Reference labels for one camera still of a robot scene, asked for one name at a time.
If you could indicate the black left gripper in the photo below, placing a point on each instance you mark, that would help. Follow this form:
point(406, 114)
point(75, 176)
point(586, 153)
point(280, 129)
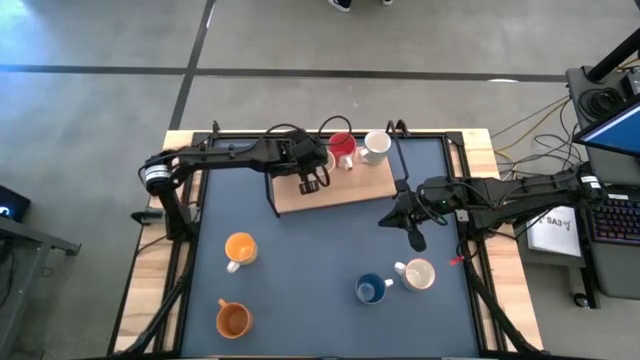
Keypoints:
point(302, 152)

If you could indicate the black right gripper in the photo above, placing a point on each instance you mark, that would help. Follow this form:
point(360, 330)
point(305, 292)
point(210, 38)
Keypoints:
point(430, 202)

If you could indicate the orange leaf pattern mug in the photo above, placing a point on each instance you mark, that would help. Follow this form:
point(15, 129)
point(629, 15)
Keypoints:
point(330, 162)

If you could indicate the red white striped mug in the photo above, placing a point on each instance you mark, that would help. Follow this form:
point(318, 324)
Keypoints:
point(342, 145)

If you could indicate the white textured mug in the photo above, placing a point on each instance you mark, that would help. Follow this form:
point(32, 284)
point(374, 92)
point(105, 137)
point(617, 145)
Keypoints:
point(377, 142)

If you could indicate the blue ribbed mug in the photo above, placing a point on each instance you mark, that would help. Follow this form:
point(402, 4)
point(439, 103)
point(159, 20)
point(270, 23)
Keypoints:
point(370, 289)

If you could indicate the plain orange mug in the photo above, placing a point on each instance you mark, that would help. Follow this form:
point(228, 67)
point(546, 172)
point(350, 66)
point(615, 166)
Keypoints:
point(234, 321)

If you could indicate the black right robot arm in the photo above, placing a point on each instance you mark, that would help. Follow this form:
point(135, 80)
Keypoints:
point(525, 197)

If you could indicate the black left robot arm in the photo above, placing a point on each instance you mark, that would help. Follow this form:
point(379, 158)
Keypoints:
point(225, 155)

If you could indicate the pale pink white mug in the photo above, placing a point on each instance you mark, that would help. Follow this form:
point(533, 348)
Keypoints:
point(420, 275)

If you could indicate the grey blue table mat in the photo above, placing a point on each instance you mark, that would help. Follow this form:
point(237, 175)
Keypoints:
point(310, 260)

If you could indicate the grey sign holder plate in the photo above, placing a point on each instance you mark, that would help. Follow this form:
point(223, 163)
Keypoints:
point(522, 245)

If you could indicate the white paper sign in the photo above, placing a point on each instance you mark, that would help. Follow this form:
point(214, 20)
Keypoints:
point(555, 235)

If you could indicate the black caster wheel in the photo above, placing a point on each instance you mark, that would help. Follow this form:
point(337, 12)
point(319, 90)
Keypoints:
point(580, 300)

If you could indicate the black backlit keyboard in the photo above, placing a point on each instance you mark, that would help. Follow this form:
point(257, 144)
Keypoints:
point(615, 220)

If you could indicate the grey computer cart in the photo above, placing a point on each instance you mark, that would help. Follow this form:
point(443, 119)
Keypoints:
point(620, 270)

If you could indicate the computer monitor blue screen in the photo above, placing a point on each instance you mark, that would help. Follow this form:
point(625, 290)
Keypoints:
point(620, 132)

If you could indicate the black pole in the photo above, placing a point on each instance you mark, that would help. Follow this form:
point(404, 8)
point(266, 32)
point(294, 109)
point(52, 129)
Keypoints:
point(612, 59)

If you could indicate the grey metal stand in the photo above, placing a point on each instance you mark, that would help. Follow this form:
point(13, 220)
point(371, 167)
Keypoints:
point(40, 240)

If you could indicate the black device blue light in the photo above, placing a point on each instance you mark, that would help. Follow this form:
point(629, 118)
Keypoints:
point(12, 202)

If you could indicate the black table frame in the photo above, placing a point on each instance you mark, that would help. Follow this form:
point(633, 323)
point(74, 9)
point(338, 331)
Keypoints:
point(425, 135)

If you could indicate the black clamp bracket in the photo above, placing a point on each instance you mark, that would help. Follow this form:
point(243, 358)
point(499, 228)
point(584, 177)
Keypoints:
point(147, 216)

